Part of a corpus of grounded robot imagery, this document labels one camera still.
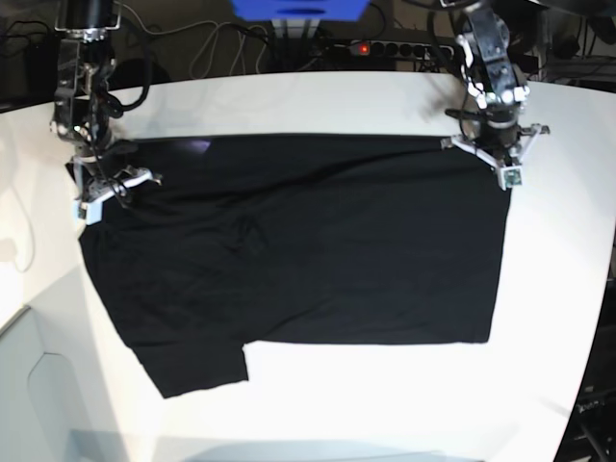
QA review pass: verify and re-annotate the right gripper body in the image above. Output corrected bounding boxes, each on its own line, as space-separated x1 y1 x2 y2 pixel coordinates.
71 141 163 205

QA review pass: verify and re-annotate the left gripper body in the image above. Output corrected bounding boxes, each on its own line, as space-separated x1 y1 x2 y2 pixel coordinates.
441 108 551 168

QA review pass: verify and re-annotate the black T-shirt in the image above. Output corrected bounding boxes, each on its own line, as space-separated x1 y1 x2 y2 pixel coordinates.
79 135 511 398

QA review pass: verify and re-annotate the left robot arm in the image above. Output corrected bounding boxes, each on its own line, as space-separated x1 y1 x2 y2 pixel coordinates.
426 1 550 176

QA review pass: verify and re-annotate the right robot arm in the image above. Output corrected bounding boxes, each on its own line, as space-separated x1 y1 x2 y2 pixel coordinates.
50 1 158 208

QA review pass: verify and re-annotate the black power strip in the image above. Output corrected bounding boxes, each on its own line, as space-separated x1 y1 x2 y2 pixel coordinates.
334 40 437 61

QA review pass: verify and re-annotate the blue plastic box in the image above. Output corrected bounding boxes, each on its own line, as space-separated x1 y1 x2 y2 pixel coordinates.
231 0 371 21

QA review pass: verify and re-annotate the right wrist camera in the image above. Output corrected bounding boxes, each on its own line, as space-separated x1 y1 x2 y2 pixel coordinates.
72 199 103 226

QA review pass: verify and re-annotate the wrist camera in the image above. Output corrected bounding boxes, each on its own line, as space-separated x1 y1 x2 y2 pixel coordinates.
72 199 103 226
498 166 523 191

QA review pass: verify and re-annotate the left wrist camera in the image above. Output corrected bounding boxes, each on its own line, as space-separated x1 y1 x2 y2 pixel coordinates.
498 166 523 191

